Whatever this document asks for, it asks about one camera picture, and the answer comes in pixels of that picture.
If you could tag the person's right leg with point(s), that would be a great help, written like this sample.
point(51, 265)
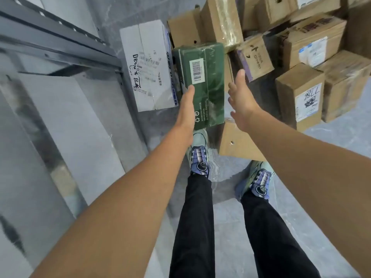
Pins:
point(272, 243)

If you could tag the white cardboard box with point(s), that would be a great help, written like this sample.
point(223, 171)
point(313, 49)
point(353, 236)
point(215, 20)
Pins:
point(147, 89)

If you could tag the person's left hand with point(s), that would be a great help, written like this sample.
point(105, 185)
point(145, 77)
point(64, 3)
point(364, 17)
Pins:
point(187, 115)

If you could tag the person's leg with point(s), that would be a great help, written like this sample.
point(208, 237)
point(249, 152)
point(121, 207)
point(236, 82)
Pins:
point(194, 228)
point(272, 243)

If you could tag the person's left forearm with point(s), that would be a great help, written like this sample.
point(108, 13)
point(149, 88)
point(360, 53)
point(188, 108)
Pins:
point(130, 199)

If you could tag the pile of brown cardboard boxes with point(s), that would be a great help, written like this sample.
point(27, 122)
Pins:
point(313, 34)

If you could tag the green cardboard box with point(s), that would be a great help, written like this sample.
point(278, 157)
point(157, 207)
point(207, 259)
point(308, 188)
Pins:
point(210, 83)

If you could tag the person's right hand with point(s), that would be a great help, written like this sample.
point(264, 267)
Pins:
point(243, 104)

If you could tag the person's right forearm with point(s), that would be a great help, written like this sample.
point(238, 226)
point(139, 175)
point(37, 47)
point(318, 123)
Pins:
point(304, 176)

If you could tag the brown cardboard box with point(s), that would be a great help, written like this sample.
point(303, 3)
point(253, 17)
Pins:
point(237, 150)

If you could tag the person's right shoe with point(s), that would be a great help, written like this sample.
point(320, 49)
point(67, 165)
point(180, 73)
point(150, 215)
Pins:
point(258, 182)

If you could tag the grey metal shelf rack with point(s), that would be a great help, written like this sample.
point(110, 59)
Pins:
point(58, 49)

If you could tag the person's left leg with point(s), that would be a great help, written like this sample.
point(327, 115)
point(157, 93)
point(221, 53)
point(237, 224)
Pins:
point(194, 228)

